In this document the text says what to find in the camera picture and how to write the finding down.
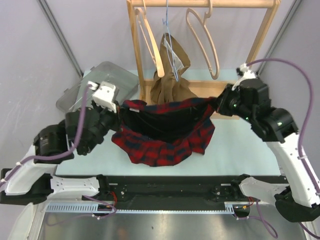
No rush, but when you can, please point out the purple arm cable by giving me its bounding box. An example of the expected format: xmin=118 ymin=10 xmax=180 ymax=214
xmin=0 ymin=84 xmax=92 ymax=191
xmin=246 ymin=58 xmax=320 ymax=196

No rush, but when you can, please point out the left aluminium frame post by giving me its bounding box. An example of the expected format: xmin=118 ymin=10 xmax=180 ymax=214
xmin=37 ymin=0 xmax=84 ymax=78

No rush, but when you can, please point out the brown skirt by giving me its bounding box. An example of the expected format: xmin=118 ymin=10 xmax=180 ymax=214
xmin=150 ymin=34 xmax=197 ymax=105

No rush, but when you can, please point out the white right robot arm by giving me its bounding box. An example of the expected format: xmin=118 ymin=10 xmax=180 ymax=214
xmin=217 ymin=78 xmax=320 ymax=223

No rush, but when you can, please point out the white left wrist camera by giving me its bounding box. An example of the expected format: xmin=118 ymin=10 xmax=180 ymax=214
xmin=87 ymin=81 xmax=119 ymax=113

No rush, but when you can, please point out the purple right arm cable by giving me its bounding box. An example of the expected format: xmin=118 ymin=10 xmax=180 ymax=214
xmin=246 ymin=58 xmax=320 ymax=196

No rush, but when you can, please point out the white slotted cable duct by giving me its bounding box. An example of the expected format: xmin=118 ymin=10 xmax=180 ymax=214
xmin=45 ymin=203 xmax=235 ymax=215

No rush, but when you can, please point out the light blue wire hanger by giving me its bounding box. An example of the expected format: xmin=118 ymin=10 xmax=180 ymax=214
xmin=162 ymin=0 xmax=183 ymax=82

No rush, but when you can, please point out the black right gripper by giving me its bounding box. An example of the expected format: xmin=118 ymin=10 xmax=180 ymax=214
xmin=210 ymin=83 xmax=255 ymax=123

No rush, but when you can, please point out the wooden hanger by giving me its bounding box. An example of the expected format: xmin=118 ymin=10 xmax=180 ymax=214
xmin=134 ymin=0 xmax=165 ymax=78
xmin=185 ymin=0 xmax=221 ymax=80

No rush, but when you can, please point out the grey plastic bin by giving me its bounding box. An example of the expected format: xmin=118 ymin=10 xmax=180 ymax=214
xmin=56 ymin=61 xmax=139 ymax=113

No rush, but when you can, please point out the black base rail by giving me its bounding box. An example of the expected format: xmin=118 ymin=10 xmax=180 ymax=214
xmin=97 ymin=175 xmax=251 ymax=212

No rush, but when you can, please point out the grey aluminium frame post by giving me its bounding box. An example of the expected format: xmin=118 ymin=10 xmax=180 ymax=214
xmin=256 ymin=0 xmax=302 ymax=60

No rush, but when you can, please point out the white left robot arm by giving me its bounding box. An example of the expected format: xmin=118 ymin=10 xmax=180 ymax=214
xmin=0 ymin=107 xmax=120 ymax=206

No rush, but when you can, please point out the wooden clothes rack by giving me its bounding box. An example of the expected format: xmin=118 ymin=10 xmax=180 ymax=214
xmin=126 ymin=0 xmax=280 ymax=103

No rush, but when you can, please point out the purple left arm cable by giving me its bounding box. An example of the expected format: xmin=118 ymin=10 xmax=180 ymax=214
xmin=0 ymin=84 xmax=92 ymax=191

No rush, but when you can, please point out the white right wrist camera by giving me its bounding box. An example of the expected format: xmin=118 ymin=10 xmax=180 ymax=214
xmin=231 ymin=63 xmax=257 ymax=91

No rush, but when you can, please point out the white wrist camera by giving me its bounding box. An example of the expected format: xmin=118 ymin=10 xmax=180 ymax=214
xmin=87 ymin=81 xmax=119 ymax=113
xmin=231 ymin=63 xmax=257 ymax=91

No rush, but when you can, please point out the red plaid cloth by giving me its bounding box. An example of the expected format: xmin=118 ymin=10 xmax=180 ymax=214
xmin=111 ymin=97 xmax=217 ymax=167

